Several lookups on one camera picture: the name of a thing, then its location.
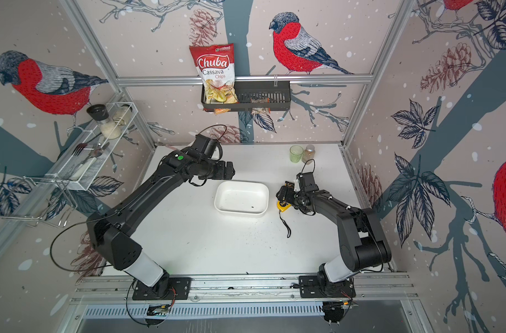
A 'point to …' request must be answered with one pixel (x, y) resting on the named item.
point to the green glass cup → (295, 153)
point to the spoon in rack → (81, 168)
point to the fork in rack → (80, 147)
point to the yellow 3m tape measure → (281, 208)
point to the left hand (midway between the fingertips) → (229, 168)
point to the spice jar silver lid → (308, 154)
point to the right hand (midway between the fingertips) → (283, 195)
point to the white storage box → (242, 198)
